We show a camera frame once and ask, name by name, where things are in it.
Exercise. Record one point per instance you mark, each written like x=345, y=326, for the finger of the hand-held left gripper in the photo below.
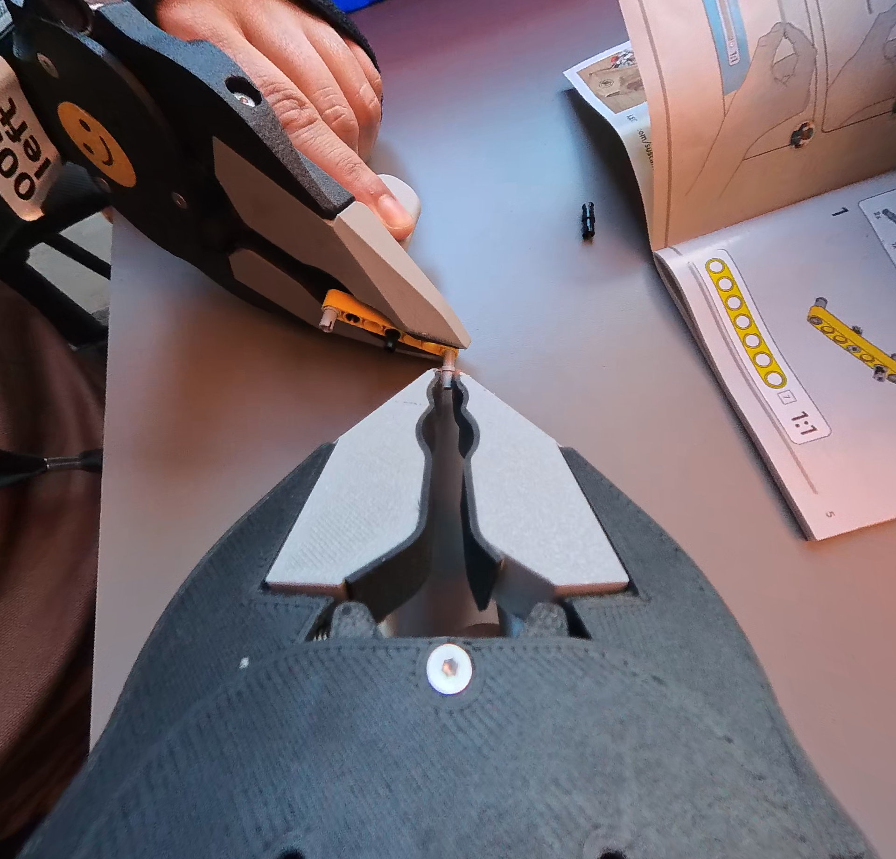
x=392, y=271
x=273, y=278

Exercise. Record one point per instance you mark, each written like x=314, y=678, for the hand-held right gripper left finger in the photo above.
x=350, y=509

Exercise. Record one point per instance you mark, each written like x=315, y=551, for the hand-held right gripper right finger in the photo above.
x=539, y=516

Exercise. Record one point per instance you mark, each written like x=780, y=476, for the black lego pin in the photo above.
x=589, y=221

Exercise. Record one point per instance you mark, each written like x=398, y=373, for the lego instruction booklet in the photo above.
x=763, y=173

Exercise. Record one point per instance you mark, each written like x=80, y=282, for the person's left hand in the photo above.
x=308, y=82

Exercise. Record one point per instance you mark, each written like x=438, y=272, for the small printed leaflet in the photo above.
x=607, y=85

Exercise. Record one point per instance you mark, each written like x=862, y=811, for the black metal frame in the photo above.
x=49, y=292

